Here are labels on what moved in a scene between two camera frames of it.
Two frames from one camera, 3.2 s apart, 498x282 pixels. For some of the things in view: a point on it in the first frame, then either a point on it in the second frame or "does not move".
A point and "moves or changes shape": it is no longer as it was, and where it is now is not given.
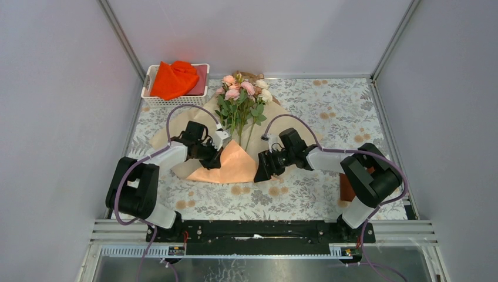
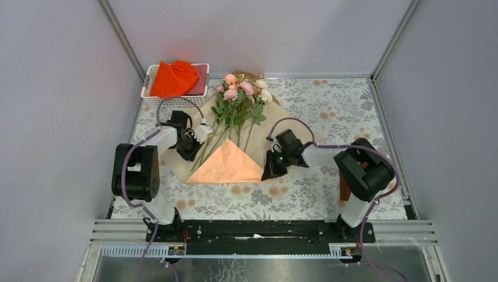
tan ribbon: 250,77 does not move
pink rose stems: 241,104 does not move
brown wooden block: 346,192 does not move
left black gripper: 214,161 to 190,155
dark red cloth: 201,71 does not move
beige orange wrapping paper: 238,161 moves or changes shape
